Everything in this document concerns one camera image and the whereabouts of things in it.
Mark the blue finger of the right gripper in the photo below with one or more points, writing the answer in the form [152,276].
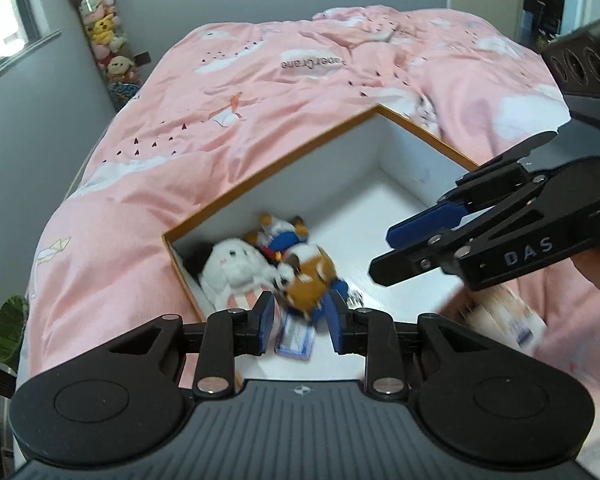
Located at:
[440,251]
[422,226]

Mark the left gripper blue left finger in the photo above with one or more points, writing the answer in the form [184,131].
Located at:
[261,320]

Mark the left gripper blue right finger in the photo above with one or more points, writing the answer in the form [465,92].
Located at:
[342,325]

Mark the brown white dog plush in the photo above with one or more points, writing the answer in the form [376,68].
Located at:
[306,274]

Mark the white bunny plush striped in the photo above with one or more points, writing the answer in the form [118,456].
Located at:
[232,274]

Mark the white blue price tag card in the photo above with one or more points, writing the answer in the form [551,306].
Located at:
[296,338]

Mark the orange cardboard box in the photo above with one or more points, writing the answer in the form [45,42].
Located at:
[349,185]

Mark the pink printed duvet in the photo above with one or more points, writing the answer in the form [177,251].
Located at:
[124,381]

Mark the green plant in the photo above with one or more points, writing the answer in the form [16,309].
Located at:
[13,320]

